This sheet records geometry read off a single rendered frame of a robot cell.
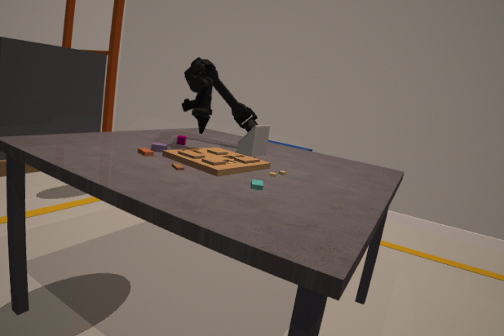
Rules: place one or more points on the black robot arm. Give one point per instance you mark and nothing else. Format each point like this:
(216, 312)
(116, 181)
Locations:
(201, 78)

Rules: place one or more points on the teal rectangular block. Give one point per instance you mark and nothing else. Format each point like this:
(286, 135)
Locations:
(257, 184)

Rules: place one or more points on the magenta cube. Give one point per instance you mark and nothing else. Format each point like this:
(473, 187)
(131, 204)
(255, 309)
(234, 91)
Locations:
(181, 139)

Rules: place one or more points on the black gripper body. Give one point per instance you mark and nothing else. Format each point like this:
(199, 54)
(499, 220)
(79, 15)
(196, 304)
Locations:
(203, 109)

